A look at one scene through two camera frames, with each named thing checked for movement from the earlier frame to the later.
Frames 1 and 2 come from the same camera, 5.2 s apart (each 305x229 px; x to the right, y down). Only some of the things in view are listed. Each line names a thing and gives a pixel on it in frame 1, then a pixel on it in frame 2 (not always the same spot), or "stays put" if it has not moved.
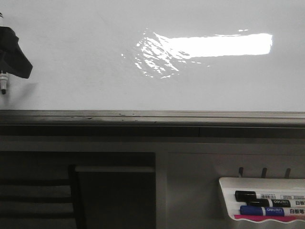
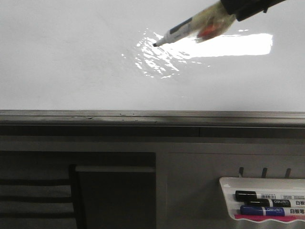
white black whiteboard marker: (3, 80) -> (180, 30)
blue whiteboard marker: (251, 210) stays put
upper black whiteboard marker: (243, 196) stays put
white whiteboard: (158, 55) stays put
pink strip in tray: (263, 218) stays put
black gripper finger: (13, 59) -> (243, 9)
